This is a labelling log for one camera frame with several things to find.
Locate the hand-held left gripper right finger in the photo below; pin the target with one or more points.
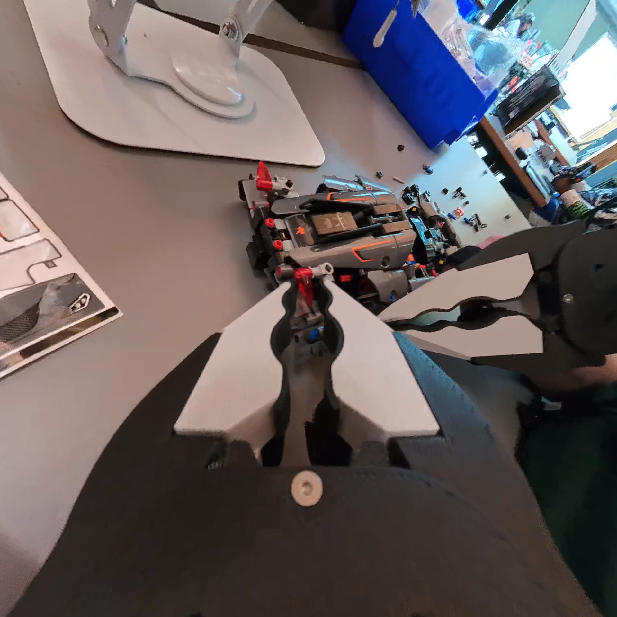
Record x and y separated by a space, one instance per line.
385 385

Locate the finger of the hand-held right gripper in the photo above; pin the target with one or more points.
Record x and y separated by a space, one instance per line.
482 282
496 337

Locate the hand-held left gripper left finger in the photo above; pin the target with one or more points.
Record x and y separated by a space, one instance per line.
226 385

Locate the grey lego vehicle model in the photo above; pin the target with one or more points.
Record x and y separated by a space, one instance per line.
347 231

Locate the scattered tiny black lego bits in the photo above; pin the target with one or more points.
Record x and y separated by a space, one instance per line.
475 221

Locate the cluster of black lego pieces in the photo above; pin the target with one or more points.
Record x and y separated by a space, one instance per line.
414 195

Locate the wooden office desk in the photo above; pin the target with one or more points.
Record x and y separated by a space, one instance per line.
506 154

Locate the dark printed box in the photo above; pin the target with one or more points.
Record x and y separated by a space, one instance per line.
525 96

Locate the white sticker sheet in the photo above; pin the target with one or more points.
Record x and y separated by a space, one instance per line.
38 289

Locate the blue plastic bin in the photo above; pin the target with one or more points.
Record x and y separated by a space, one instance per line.
414 72

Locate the clear plastic bags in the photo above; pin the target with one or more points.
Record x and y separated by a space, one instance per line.
482 43

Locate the white book stand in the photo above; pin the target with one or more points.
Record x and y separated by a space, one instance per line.
144 111

